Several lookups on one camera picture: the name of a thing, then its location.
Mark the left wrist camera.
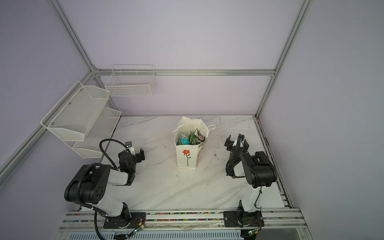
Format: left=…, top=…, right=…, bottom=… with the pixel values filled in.
left=125, top=141, right=136, bottom=155

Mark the white flowered paper bag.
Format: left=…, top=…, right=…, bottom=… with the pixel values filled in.
left=173, top=117, right=216, bottom=169

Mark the teal green Fox's candy bag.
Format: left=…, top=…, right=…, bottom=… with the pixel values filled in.
left=177, top=133, right=190, bottom=146

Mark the brown chocolate bar wrapper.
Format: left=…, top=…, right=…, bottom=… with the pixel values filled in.
left=194, top=129, right=206, bottom=145

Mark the black corrugated left cable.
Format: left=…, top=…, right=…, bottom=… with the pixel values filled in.
left=74, top=138, right=128, bottom=240

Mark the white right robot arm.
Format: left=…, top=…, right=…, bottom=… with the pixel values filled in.
left=224, top=134, right=278, bottom=228

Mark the aluminium frame post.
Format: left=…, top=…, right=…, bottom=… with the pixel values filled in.
left=48, top=0, right=96, bottom=72

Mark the green yellow Fox's candy bag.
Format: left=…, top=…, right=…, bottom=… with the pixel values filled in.
left=189, top=132, right=197, bottom=145

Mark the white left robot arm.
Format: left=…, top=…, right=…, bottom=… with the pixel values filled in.
left=64, top=147, right=145, bottom=228

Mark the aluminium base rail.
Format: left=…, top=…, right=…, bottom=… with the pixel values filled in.
left=59, top=208, right=308, bottom=232

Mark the white mesh two-tier shelf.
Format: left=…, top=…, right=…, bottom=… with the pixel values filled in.
left=41, top=82, right=121, bottom=159

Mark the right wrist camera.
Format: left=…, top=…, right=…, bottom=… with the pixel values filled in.
left=237, top=134, right=245, bottom=148

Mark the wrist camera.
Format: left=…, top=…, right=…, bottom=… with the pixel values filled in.
left=237, top=134, right=245, bottom=148
left=125, top=141, right=136, bottom=155

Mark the white wire basket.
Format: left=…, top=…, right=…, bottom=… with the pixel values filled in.
left=105, top=65, right=157, bottom=97

